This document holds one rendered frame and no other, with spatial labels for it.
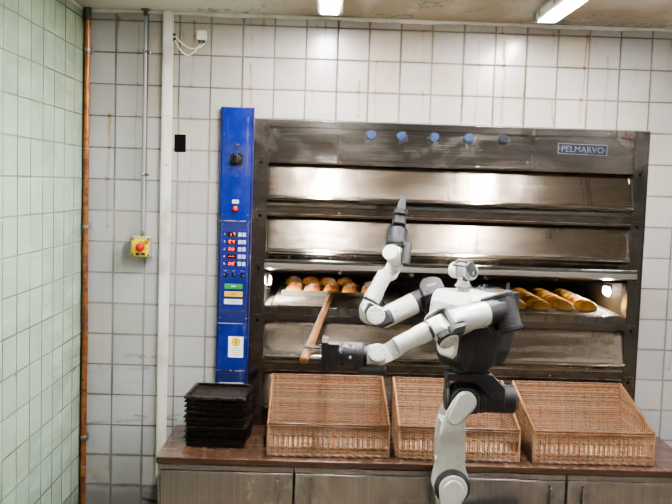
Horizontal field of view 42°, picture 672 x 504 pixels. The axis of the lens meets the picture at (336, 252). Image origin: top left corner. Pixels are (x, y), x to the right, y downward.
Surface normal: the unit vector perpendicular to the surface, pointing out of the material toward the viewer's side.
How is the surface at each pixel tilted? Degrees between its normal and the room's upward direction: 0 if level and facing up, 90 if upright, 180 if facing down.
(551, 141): 90
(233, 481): 90
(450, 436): 115
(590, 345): 70
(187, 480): 90
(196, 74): 90
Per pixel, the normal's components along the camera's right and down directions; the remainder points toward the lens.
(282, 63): 0.01, 0.08
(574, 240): 0.02, -0.27
